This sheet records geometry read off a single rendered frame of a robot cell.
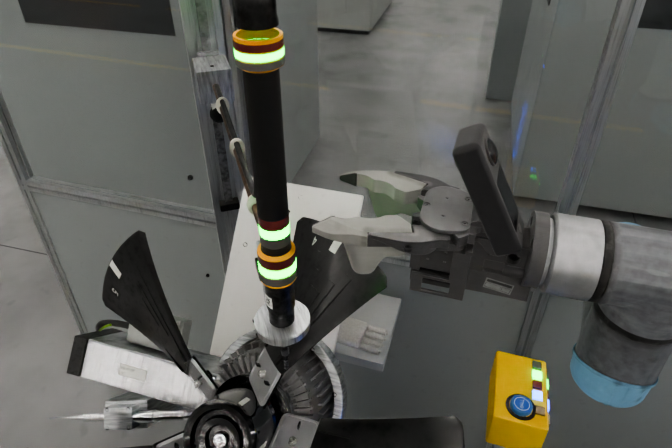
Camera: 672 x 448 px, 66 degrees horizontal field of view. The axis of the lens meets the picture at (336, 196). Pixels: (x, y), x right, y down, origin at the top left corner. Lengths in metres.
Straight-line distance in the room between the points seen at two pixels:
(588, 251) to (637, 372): 0.14
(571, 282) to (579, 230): 0.05
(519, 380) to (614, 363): 0.59
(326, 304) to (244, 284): 0.35
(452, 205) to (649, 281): 0.17
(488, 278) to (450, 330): 1.13
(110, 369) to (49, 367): 1.64
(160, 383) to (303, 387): 0.28
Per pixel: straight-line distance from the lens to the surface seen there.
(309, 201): 1.07
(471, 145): 0.43
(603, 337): 0.56
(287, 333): 0.65
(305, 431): 0.90
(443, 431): 0.88
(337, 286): 0.78
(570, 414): 1.89
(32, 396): 2.70
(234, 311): 1.12
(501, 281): 0.52
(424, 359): 1.77
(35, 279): 3.26
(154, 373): 1.09
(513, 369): 1.16
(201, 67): 1.11
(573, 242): 0.48
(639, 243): 0.50
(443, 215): 0.48
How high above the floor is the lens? 1.95
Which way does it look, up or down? 34 degrees down
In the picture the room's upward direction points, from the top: straight up
